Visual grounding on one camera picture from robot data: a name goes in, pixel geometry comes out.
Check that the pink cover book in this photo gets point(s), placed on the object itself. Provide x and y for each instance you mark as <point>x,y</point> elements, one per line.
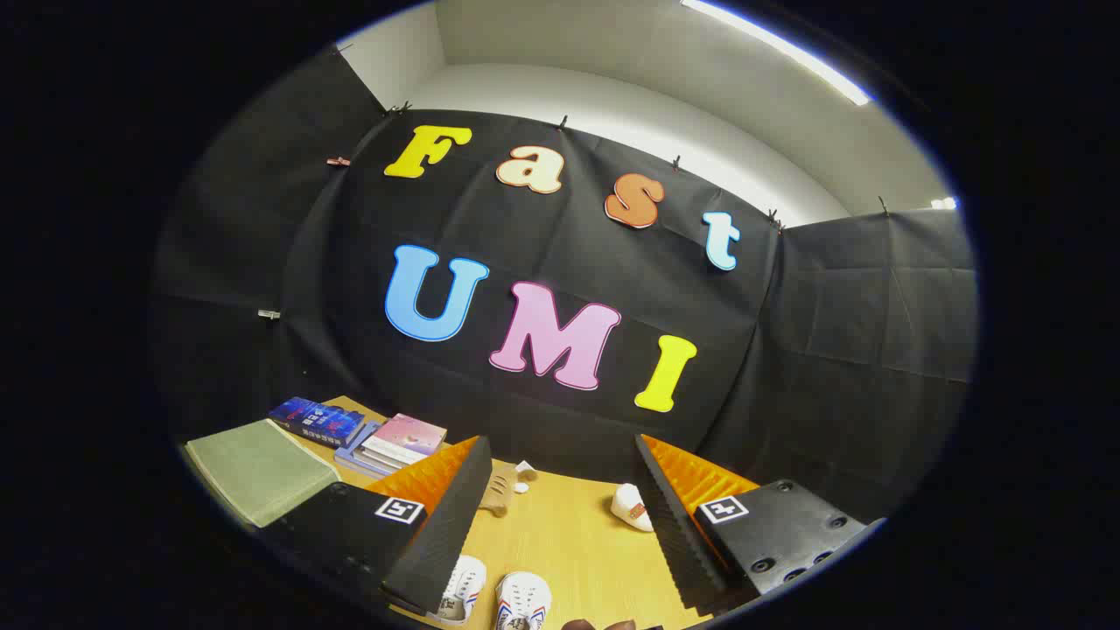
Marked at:
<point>411,433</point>

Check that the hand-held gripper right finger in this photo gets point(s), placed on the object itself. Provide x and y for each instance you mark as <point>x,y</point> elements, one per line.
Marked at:
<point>678,542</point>

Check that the row of black clips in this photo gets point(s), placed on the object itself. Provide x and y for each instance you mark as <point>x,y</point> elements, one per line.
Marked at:
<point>563,122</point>

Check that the white fabric cap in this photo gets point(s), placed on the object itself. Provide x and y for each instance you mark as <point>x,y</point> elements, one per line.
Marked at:
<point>628,506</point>

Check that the dark blue book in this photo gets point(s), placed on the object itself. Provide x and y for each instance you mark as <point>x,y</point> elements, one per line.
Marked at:
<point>315,420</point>

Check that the white canvas shoe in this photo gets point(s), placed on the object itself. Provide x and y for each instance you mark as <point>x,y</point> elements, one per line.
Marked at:
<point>523,599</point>
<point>464,582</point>

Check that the lavender blue book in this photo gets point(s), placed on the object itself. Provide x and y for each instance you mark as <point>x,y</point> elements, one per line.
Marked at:
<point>350,451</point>

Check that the brown plush toy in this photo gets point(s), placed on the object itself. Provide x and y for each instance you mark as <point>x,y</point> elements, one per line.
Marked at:
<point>499,494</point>

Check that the grey cover book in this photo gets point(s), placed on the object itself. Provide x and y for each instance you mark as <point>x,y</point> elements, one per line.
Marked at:
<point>376,463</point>
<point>385,455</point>

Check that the green fabric storage box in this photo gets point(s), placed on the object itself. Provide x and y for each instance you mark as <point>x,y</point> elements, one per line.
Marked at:
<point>258,472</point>

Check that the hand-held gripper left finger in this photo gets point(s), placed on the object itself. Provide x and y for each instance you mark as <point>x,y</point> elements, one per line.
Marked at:
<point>446,534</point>

